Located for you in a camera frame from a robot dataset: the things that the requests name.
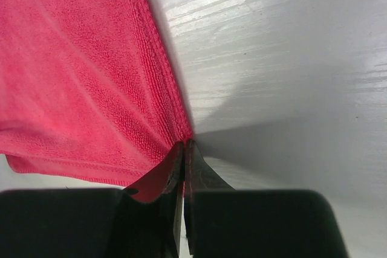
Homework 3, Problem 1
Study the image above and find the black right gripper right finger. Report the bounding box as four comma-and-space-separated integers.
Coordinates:
184, 140, 348, 258

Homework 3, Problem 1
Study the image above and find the pink towel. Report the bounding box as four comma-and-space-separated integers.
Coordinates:
1, 0, 192, 186

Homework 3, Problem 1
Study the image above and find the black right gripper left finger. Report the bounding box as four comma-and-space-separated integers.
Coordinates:
1, 142, 184, 257

